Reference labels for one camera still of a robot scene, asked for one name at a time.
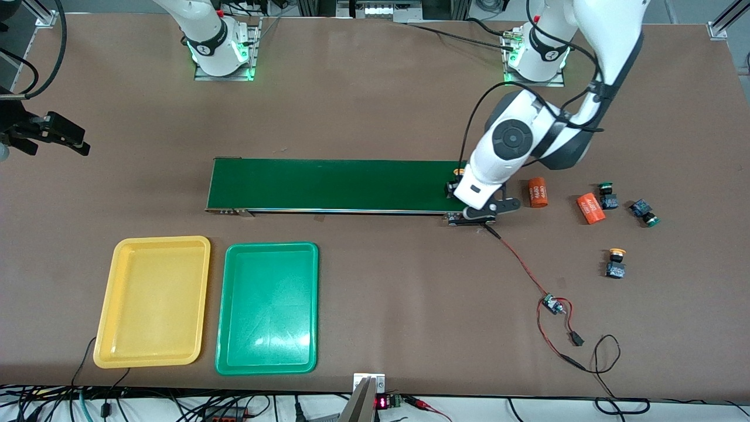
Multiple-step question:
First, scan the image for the green conveyor belt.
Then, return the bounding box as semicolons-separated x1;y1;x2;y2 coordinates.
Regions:
205;157;497;227

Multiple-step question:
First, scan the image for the red black motor cable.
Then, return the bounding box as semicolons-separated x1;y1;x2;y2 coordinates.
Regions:
485;226;548;301

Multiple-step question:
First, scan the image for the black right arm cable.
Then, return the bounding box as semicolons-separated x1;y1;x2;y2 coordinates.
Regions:
0;0;68;100

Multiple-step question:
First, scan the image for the green plastic tray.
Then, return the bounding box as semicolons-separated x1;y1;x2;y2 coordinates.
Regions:
214;241;319;376

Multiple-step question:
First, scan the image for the red clip lead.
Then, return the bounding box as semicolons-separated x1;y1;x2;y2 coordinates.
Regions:
403;396;453;422

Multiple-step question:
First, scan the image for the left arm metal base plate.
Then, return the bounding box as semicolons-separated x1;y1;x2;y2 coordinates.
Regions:
503;29;567;87

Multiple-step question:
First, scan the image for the yellow plastic tray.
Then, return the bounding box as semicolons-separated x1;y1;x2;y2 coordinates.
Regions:
93;236;212;369

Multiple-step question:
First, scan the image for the aluminium frame structure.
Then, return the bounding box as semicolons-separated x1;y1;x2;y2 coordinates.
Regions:
296;0;469;24

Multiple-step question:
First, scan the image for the white aluminium extrusion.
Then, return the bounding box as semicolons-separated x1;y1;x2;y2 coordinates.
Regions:
708;0;750;39
21;0;59;27

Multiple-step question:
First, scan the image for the thick black cable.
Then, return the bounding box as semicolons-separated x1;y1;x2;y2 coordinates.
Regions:
595;397;651;416

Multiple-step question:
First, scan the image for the red power lead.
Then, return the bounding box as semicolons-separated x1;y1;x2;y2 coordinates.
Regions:
536;299;588;371

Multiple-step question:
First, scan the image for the thin black cable loop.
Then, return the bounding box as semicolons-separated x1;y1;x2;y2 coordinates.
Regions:
583;334;622;400

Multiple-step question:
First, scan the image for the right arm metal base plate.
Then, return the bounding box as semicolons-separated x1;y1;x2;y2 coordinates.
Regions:
195;16;261;81

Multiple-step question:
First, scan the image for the black cable to arm base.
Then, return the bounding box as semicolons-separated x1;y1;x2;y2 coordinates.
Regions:
404;18;519;50

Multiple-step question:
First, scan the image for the black plug with red lead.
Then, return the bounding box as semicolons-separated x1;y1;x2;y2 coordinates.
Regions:
560;298;585;347

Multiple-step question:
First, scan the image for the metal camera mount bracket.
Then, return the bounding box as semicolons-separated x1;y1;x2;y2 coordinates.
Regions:
337;373;386;422

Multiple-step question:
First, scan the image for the orange power strip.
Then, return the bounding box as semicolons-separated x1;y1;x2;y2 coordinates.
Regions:
202;404;258;422

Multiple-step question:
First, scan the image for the orange cylinder printed 4680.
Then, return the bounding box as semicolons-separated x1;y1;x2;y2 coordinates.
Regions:
527;177;548;209
576;192;606;225

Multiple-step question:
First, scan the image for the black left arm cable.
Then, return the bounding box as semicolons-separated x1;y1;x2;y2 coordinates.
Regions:
460;0;607;171

